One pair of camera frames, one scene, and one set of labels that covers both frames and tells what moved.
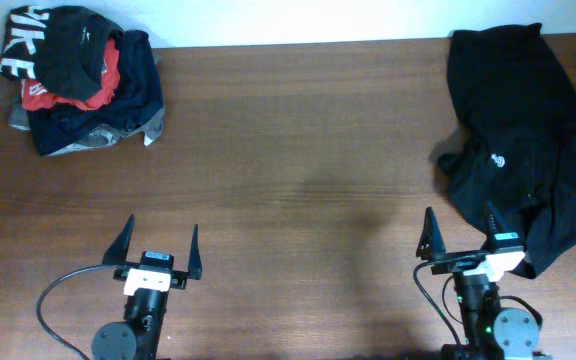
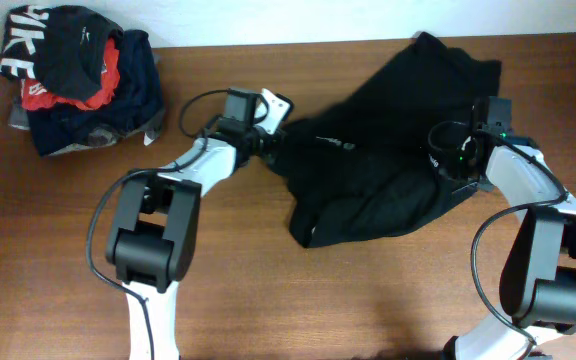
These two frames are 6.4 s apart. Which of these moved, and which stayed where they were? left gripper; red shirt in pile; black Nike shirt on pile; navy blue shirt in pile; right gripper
Moved: left gripper; right gripper
Stayed: black Nike shirt on pile; navy blue shirt in pile; red shirt in pile
